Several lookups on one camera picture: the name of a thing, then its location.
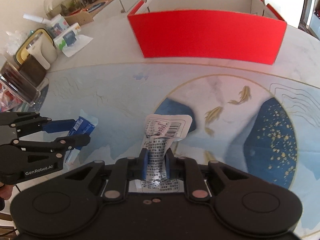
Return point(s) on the white patterned cup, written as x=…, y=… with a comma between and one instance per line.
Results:
x=57, y=26

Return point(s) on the glass terrarium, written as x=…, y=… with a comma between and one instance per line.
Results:
x=53, y=8

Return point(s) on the white printed sachet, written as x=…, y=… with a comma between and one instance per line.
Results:
x=161, y=131

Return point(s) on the glass jar dark contents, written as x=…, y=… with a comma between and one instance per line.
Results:
x=18, y=84

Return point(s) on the red plastic bag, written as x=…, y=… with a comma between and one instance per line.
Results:
x=9, y=102

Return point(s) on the white lint roller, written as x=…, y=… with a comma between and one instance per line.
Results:
x=37, y=19

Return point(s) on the person left hand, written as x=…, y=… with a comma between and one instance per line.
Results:
x=6, y=191

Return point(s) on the white thermos mug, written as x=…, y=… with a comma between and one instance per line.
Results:
x=42, y=50

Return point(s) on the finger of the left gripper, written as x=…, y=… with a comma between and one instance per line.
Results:
x=62, y=142
x=27, y=123

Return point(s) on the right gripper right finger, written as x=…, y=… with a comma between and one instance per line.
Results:
x=189, y=172

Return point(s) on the wet wipes pack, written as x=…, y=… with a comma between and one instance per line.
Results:
x=71, y=40

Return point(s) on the red cardboard box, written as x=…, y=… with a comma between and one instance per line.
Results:
x=243, y=30

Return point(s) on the white drawer cabinet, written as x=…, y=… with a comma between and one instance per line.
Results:
x=104, y=8

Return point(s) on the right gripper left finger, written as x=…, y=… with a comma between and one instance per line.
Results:
x=120, y=174

